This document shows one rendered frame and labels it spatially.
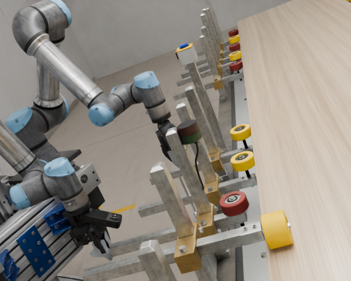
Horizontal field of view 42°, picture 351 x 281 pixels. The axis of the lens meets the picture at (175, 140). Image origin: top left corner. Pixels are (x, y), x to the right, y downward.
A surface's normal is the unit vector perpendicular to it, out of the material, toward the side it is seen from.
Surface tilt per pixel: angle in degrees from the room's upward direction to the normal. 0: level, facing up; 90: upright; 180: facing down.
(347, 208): 0
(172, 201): 90
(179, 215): 90
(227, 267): 0
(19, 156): 85
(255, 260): 0
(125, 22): 90
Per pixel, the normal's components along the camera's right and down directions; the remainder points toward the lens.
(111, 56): -0.05, 0.39
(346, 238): -0.36, -0.87
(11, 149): 0.42, 0.08
